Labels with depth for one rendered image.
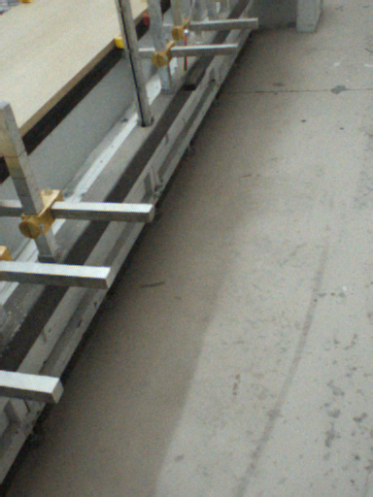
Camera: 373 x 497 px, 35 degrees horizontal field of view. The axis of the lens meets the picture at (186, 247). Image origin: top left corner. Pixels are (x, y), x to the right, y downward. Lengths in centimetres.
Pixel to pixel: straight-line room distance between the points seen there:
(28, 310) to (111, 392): 78
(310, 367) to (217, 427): 38
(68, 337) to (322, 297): 94
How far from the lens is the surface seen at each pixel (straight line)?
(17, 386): 102
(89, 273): 114
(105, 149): 210
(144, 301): 235
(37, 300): 137
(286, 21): 516
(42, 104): 182
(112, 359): 216
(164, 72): 222
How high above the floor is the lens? 153
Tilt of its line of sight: 36 degrees down
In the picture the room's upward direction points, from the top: 10 degrees counter-clockwise
